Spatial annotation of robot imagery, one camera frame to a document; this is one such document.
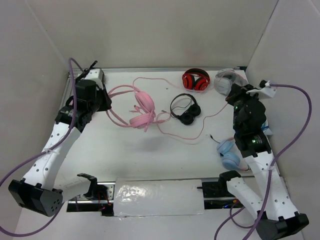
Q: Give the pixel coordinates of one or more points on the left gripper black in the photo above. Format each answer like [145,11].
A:
[107,100]

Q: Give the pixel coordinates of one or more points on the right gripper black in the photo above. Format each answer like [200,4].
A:
[237,91]

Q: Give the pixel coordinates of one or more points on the pink wired headphones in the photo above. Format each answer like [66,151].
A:
[147,112]

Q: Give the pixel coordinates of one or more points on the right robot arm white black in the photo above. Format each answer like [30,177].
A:
[275,215]

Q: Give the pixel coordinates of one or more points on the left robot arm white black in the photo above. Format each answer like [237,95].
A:
[37,190]

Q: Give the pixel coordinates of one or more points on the white grey headphones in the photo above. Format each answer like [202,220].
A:
[224,80]

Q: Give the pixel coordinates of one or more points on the teal headphones in bag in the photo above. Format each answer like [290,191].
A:
[266,129]

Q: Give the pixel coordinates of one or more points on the red black headphones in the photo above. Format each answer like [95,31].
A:
[196,79]

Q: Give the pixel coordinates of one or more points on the black thin on-ear headphones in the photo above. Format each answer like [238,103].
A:
[189,115]

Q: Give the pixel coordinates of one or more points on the light blue headphones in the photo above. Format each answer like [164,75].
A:
[230,160]

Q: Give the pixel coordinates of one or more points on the white taped front panel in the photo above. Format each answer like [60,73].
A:
[158,198]

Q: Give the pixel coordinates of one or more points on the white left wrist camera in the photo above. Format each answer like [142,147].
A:
[97,75]

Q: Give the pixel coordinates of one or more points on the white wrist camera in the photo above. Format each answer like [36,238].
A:
[97,75]
[265,90]

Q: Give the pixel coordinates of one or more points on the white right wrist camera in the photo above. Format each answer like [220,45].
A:
[265,90]

